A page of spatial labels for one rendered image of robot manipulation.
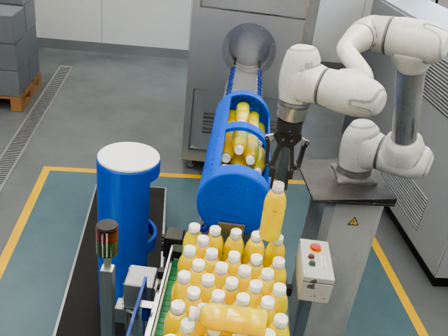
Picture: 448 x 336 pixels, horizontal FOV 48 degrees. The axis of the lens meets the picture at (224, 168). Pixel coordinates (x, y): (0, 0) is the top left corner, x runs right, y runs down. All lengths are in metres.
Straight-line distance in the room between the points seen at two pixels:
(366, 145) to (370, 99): 0.94
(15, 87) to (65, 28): 2.04
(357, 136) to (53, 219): 2.25
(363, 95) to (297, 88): 0.18
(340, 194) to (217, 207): 0.61
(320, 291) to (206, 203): 0.54
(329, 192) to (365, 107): 0.97
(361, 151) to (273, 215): 0.78
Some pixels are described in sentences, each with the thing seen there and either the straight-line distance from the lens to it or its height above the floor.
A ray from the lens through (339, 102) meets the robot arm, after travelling 1.34.
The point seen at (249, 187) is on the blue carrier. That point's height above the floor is 1.18.
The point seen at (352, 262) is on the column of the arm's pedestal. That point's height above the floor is 0.62.
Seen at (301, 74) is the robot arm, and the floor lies 1.72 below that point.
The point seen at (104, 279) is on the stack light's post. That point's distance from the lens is 1.59.
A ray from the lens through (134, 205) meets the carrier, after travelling 2.27.
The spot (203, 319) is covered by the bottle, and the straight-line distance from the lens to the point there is 1.36.
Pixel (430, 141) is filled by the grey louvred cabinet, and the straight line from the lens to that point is 3.64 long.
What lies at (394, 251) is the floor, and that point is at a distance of 3.84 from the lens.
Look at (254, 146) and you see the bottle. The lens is 2.24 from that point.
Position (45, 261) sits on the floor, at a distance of 3.35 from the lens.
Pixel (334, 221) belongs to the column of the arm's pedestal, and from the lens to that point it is 2.36.
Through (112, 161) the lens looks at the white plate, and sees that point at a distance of 2.25.
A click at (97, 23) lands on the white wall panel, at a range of 7.03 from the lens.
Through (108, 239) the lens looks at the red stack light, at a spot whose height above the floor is 1.23.
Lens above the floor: 2.13
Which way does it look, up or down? 29 degrees down
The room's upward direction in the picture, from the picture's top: 7 degrees clockwise
